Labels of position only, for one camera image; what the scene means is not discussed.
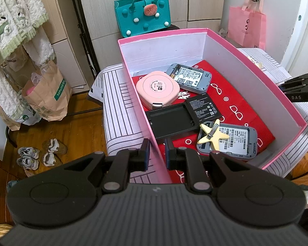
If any plain brown paper bag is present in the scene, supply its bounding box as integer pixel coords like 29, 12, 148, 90
0, 97, 21, 131

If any cream star hair clip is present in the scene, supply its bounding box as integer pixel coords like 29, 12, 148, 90
198, 119, 230, 149
249, 56, 263, 69

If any hanging brown paper bag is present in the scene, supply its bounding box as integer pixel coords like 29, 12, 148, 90
2, 46, 29, 72

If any white green printed plastic bag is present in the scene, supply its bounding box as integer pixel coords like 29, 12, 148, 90
15, 100, 42, 126

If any black battery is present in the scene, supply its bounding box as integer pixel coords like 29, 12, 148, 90
185, 92, 222, 130

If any pink round device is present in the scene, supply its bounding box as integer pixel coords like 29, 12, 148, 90
136, 71, 180, 110

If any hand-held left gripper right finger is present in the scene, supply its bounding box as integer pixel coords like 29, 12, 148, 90
165, 138, 247, 195

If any white grey sneaker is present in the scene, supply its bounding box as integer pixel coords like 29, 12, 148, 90
17, 157, 39, 170
17, 147, 39, 159

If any red printed paper bag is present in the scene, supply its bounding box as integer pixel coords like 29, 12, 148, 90
132, 60, 276, 183

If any teal felt handbag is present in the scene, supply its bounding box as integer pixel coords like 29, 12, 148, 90
114, 0, 171, 37

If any black plastic tray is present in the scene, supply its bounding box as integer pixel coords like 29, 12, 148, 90
145, 104, 199, 140

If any pink cardboard box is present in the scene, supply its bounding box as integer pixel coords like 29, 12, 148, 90
117, 28, 308, 185

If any white door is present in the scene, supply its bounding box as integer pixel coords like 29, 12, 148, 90
281, 0, 308, 79

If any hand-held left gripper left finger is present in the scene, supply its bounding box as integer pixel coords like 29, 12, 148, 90
63, 138, 151, 195

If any pink tote bag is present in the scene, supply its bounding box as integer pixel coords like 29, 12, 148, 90
228, 0, 267, 50

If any white fluffy robe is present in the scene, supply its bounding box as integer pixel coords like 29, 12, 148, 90
0, 27, 54, 123

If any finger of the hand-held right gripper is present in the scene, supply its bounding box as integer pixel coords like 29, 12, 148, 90
277, 73, 308, 93

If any beige wardrobe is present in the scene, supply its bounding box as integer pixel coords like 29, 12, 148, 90
32, 0, 226, 88

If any striped bedsheet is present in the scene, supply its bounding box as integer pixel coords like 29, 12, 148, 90
87, 47, 308, 185

